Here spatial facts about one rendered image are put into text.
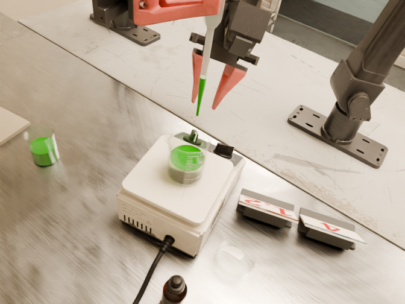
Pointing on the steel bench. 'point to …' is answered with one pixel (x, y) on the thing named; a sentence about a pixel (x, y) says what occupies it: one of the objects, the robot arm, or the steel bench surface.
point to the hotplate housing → (196, 245)
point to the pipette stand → (10, 125)
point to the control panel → (228, 158)
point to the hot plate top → (142, 175)
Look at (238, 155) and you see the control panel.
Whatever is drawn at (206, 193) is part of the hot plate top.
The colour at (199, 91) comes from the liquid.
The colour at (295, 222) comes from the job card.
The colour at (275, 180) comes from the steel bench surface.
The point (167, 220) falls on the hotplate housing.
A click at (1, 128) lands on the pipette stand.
